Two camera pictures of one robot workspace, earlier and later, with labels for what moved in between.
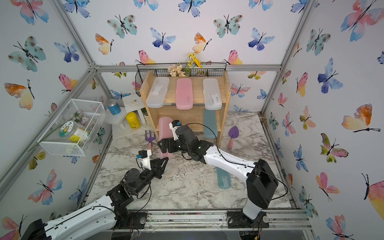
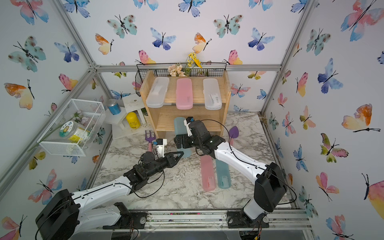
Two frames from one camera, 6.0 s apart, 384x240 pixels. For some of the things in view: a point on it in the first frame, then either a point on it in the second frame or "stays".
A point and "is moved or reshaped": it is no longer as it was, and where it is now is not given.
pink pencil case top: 184,96 stays
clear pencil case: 156,97 stays
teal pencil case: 224,179 stays
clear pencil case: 212,101 stays
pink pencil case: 165,132 → 208,173
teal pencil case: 210,123 is moved or reshaped
